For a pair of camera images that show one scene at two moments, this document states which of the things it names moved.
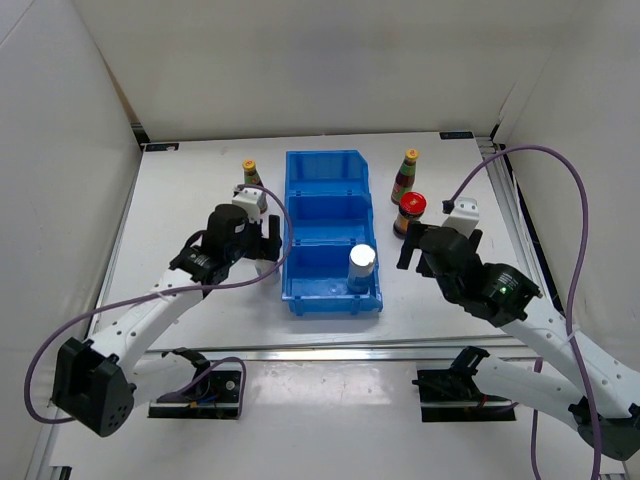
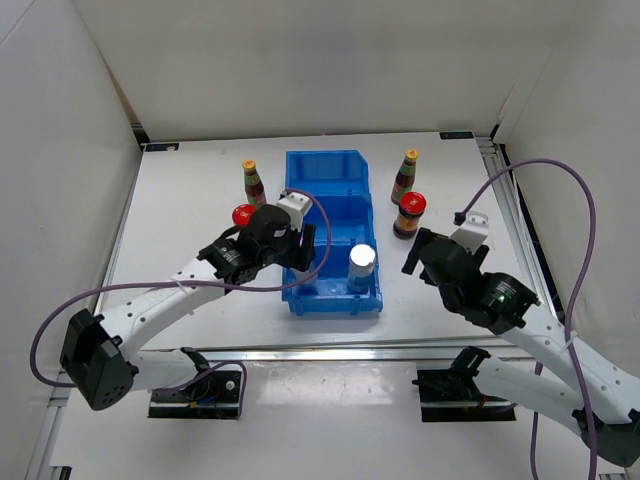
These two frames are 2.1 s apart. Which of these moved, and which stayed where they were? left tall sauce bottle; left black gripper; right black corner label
Moved: left black gripper
Stayed: left tall sauce bottle; right black corner label
